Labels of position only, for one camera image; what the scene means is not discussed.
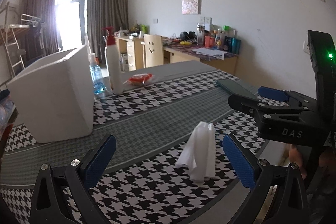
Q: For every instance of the white foam box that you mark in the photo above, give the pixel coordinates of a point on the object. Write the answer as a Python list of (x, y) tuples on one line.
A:
[(52, 95)]

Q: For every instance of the bottle with green cap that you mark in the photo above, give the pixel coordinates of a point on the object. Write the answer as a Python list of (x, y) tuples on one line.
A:
[(226, 31)]

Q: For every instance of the brown curtain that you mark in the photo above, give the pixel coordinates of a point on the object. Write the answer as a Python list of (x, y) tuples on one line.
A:
[(39, 16), (107, 8)]

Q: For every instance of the clear blue water bottle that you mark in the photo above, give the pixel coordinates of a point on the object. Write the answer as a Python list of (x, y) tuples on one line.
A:
[(97, 79)]

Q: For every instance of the white air conditioner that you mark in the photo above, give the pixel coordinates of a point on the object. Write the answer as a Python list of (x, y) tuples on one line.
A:
[(13, 1)]

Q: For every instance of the yellow toy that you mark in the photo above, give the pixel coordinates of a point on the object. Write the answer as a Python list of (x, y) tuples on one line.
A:
[(185, 43)]

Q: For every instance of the grey metal bed ladder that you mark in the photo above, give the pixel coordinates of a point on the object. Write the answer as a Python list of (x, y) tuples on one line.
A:
[(14, 53)]

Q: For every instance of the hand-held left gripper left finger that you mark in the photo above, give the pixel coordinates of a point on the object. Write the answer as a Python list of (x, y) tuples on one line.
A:
[(101, 161)]

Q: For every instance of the wooden chair with smiley face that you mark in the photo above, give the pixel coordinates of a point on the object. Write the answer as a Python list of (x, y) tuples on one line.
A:
[(152, 50)]

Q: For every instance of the red box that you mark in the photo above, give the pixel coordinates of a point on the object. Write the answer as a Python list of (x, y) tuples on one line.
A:
[(209, 41)]

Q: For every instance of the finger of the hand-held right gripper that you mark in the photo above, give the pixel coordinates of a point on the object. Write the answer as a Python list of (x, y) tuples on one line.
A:
[(244, 103), (271, 94)]

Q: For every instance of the glass balcony door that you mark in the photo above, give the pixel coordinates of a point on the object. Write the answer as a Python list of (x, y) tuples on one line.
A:
[(71, 16)]

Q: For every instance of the steel thermos bottle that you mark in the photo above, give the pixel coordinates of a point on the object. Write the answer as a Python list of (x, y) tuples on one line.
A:
[(200, 35)]

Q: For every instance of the white bottle with red pump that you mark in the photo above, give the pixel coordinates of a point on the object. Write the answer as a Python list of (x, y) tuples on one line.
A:
[(113, 69)]

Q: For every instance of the white cloth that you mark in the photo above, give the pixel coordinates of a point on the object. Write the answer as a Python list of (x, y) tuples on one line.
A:
[(199, 150)]

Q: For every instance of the teal bottle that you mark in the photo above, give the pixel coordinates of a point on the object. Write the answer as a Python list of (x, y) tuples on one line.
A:
[(235, 45)]

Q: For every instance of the pink wall picture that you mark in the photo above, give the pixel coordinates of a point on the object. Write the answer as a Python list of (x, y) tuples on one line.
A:
[(190, 3)]

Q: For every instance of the green bag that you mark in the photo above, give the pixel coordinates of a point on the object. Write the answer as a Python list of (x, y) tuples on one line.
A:
[(143, 28)]

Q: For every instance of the houndstooth tablecloth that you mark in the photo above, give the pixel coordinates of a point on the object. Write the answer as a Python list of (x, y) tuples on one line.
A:
[(147, 113)]

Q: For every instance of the person's right hand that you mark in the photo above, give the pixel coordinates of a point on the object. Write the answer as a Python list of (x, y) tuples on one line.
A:
[(298, 161)]

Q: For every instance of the wooden desk with patterned top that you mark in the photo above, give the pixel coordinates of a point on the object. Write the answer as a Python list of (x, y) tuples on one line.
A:
[(210, 62)]

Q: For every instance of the red packet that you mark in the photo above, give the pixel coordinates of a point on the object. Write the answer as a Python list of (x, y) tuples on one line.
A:
[(140, 79)]

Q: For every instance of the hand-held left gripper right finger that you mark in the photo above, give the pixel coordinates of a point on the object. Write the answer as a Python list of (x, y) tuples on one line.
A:
[(240, 161)]

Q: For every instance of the dark hanging clothes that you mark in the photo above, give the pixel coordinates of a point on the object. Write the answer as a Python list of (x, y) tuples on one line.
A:
[(35, 29)]

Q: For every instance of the black headphones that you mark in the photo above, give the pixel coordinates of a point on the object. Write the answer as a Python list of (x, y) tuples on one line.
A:
[(187, 36)]

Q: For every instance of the white papers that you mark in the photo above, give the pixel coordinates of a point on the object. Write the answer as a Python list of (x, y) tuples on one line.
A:
[(207, 53)]

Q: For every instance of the metal bunk bed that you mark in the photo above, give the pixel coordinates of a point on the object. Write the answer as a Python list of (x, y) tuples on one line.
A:
[(26, 27)]

